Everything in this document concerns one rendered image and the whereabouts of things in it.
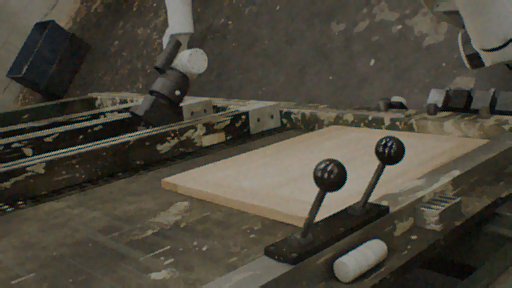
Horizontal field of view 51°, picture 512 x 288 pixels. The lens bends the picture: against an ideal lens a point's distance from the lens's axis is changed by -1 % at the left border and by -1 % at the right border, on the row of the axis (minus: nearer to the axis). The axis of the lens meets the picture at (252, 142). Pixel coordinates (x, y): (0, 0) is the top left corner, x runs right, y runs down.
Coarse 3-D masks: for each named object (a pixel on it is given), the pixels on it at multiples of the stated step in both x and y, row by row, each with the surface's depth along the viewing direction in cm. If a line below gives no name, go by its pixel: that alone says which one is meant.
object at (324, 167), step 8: (320, 160) 59; (328, 160) 58; (336, 160) 58; (320, 168) 57; (328, 168) 57; (336, 168) 57; (344, 168) 58; (320, 176) 57; (328, 176) 57; (336, 176) 57; (344, 176) 57; (320, 184) 57; (328, 184) 57; (336, 184) 57; (344, 184) 58; (320, 192) 59; (328, 192) 58; (320, 200) 60; (312, 208) 61; (312, 216) 61; (304, 224) 62; (312, 224) 62; (304, 232) 63; (288, 240) 64; (296, 240) 63; (304, 240) 63
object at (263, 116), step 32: (160, 128) 134; (192, 128) 137; (224, 128) 144; (256, 128) 152; (32, 160) 113; (64, 160) 114; (96, 160) 119; (128, 160) 124; (0, 192) 105; (32, 192) 110
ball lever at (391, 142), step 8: (392, 136) 66; (376, 144) 66; (384, 144) 65; (392, 144) 65; (400, 144) 65; (376, 152) 66; (384, 152) 65; (392, 152) 65; (400, 152) 65; (384, 160) 65; (392, 160) 65; (400, 160) 65; (376, 168) 68; (384, 168) 67; (376, 176) 68; (368, 184) 69; (368, 192) 70; (360, 200) 71; (352, 208) 71; (360, 208) 71; (368, 208) 72
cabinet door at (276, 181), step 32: (352, 128) 139; (224, 160) 118; (256, 160) 117; (288, 160) 114; (352, 160) 110; (416, 160) 106; (448, 160) 102; (192, 192) 101; (224, 192) 96; (256, 192) 94; (288, 192) 93; (352, 192) 90; (384, 192) 88
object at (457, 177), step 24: (504, 144) 102; (456, 168) 90; (480, 168) 92; (504, 168) 100; (408, 192) 81; (432, 192) 81; (456, 192) 87; (384, 216) 72; (408, 216) 77; (360, 240) 69; (384, 240) 73; (264, 264) 61; (288, 264) 61; (312, 264) 62
